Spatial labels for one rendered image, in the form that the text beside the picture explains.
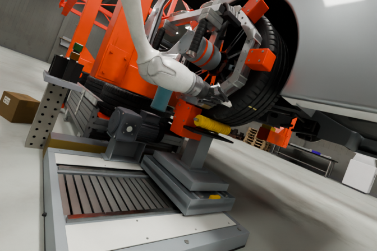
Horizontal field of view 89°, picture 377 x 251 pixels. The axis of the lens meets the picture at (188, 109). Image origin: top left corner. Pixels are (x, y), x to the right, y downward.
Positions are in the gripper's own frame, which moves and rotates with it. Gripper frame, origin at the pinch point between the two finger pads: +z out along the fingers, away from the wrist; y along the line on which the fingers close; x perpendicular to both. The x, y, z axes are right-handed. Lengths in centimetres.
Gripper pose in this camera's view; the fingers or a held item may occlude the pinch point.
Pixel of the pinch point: (225, 102)
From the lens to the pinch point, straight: 91.6
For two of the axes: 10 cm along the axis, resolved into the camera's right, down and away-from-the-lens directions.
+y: 6.8, -5.0, -5.4
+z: 7.2, 2.7, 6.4
